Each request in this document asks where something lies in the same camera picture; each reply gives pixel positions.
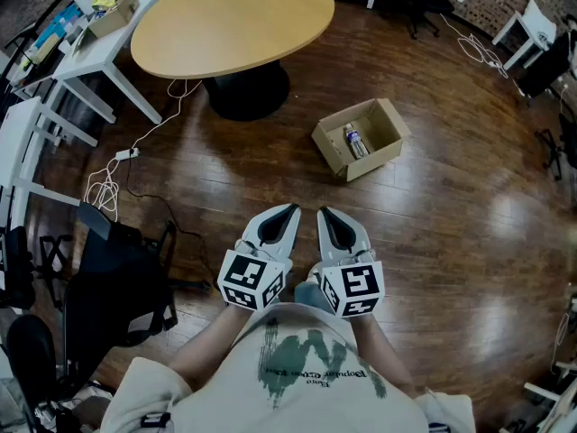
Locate white frame desk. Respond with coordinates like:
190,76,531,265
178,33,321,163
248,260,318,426
0,96,98,229

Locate clear water bottle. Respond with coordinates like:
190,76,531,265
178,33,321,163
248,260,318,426
343,123,371,161

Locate person's left forearm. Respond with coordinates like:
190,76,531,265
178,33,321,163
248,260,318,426
169,303,262,392

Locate blue flat box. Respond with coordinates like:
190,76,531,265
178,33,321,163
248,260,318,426
35,5,85,49

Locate person's cream printed t-shirt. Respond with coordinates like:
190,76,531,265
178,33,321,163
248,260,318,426
99,302,477,433

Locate black clip-on device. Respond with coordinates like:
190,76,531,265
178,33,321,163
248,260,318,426
140,412,172,428

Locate open cardboard box of clutter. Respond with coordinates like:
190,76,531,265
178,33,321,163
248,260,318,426
87,0,141,40

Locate round wooden table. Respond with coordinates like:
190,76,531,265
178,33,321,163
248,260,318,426
130,0,336,122

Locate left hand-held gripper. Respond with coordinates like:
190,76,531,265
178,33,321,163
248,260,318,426
216,203,302,311

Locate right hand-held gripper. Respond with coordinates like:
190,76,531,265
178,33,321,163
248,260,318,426
316,206,386,318

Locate person's blue jeans leg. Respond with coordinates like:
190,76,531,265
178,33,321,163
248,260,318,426
295,281,337,316

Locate person's right forearm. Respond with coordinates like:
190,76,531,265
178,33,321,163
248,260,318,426
349,312,418,399

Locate black cable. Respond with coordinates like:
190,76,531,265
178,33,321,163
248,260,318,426
124,155,220,290

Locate coiled white cable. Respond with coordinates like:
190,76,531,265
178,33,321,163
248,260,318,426
439,14,510,79

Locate brown cardboard box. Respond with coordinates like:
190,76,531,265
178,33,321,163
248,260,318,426
310,97,412,183

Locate long white cable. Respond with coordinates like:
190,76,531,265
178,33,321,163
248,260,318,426
84,78,203,223

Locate small white side table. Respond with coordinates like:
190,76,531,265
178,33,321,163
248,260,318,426
491,0,558,71

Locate white rectangular desk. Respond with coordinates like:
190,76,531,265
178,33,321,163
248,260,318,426
51,0,175,125

